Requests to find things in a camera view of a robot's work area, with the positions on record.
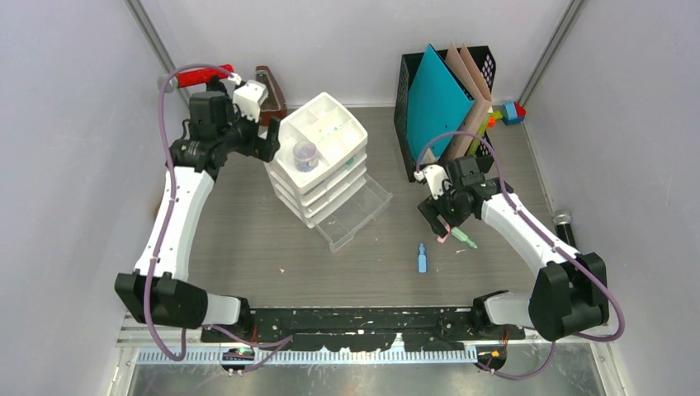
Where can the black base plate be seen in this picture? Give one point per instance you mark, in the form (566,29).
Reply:
(364,329)

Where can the white plastic drawer unit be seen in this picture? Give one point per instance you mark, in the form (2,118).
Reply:
(335,199)

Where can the clear jar of pins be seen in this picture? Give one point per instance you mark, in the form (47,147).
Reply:
(306,156)

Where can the black mesh file organizer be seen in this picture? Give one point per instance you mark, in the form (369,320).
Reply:
(408,66)

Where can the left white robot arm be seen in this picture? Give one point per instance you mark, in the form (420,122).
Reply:
(157,290)

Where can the brown wooden metronome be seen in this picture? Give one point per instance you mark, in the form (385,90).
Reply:
(274,105)

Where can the pink cardboard folder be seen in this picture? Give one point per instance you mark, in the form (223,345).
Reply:
(469,75)

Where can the blue red toy block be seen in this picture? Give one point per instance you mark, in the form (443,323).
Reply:
(513,113)

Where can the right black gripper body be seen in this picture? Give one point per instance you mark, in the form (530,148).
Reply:
(448,206)

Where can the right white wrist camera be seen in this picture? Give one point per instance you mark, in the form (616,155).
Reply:
(435,177)

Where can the green illustrated book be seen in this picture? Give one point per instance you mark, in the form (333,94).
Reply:
(475,143)

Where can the teal folder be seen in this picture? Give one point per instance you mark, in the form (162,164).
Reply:
(435,101)

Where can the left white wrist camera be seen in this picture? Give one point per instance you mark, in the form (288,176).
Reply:
(248,96)

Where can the black microphone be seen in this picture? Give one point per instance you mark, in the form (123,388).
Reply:
(563,228)

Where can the red handled microphone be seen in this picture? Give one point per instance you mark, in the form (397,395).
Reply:
(193,77)

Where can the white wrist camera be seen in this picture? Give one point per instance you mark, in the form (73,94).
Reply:
(248,96)
(435,177)

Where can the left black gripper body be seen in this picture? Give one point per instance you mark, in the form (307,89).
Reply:
(248,142)

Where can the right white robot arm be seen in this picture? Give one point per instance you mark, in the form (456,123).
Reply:
(567,296)

